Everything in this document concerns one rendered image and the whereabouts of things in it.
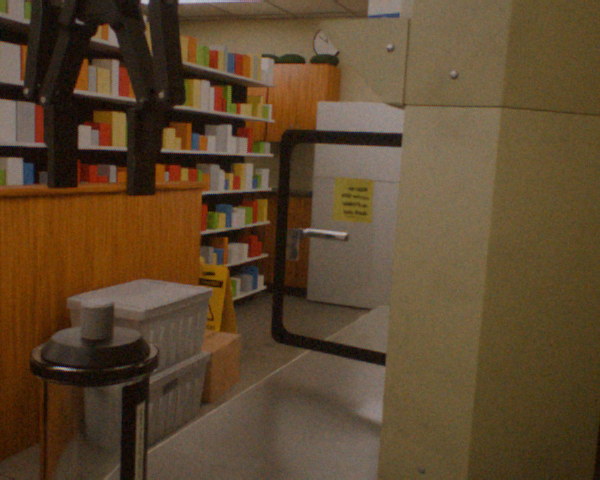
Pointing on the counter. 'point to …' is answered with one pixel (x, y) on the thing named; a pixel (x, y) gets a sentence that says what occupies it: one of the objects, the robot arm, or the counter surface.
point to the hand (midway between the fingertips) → (101, 159)
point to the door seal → (282, 239)
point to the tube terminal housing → (504, 241)
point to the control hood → (375, 53)
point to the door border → (286, 231)
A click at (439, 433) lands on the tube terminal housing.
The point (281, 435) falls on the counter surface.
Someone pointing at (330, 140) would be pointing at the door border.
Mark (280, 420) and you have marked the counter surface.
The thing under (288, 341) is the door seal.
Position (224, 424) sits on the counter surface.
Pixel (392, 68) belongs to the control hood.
